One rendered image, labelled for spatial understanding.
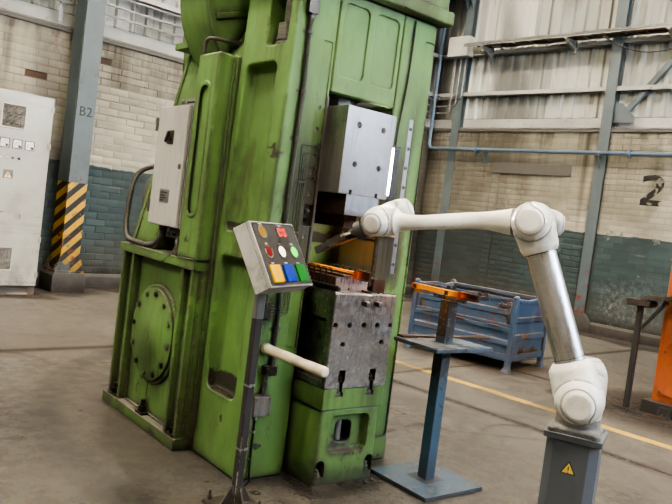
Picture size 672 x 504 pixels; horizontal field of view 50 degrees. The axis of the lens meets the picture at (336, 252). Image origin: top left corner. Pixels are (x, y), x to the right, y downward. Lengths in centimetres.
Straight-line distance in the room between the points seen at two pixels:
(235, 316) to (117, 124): 599
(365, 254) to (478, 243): 852
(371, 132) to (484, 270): 881
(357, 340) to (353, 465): 62
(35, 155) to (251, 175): 491
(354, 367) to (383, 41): 158
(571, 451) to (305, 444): 130
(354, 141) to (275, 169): 39
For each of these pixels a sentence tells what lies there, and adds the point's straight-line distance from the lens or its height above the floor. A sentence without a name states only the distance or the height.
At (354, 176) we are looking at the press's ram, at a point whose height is 145.
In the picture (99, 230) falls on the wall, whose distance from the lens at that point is 921.
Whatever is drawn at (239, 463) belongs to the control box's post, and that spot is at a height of 19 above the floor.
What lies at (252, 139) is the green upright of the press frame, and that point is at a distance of 355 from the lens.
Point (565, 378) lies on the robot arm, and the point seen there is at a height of 83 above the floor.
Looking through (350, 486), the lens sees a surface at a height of 0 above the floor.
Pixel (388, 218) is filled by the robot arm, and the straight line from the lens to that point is 262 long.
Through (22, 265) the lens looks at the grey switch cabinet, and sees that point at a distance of 823.
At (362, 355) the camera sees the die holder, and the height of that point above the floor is 62.
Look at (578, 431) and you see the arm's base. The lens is 273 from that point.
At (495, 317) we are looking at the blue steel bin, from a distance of 701.
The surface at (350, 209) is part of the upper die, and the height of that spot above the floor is 130.
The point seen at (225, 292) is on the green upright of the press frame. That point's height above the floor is 82.
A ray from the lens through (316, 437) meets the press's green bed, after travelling 342.
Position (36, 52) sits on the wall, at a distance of 892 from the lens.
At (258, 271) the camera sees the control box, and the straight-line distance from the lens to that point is 278.
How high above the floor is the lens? 127
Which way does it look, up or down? 3 degrees down
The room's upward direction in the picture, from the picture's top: 7 degrees clockwise
